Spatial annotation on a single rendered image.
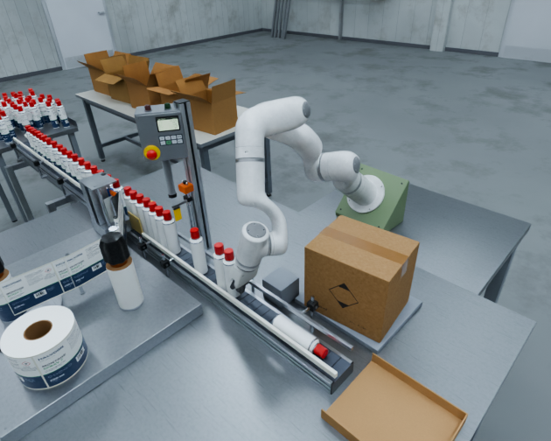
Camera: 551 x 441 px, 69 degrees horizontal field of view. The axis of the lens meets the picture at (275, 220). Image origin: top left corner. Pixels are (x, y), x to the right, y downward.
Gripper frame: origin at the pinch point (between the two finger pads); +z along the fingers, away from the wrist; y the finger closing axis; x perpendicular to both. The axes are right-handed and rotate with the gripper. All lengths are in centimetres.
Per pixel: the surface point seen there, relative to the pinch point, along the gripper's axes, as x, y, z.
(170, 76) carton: -228, -131, 68
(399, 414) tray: 63, -2, -11
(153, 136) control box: -58, -3, -26
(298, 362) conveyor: 33.0, 5.5, -3.8
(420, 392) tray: 64, -13, -12
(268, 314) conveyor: 13.6, -1.7, 1.8
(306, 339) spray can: 30.4, 1.1, -9.5
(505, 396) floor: 107, -100, 61
